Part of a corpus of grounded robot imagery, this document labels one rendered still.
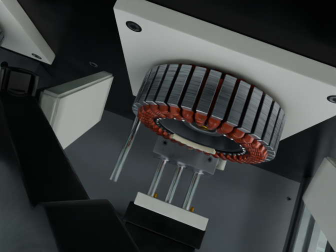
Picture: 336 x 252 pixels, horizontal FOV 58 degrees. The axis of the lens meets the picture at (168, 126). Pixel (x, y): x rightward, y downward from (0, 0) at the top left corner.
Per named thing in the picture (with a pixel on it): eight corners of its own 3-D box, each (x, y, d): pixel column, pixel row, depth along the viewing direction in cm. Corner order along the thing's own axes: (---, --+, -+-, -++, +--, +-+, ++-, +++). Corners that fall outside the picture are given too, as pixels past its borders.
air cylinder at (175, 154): (168, 109, 36) (151, 152, 35) (228, 131, 36) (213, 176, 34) (167, 120, 41) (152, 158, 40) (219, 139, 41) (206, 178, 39)
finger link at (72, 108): (41, 169, 12) (22, 162, 12) (100, 121, 18) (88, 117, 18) (59, 96, 11) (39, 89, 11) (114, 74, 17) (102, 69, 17)
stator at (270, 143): (148, 36, 19) (125, 90, 18) (320, 102, 18) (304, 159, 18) (146, 94, 29) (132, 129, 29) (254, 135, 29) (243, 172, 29)
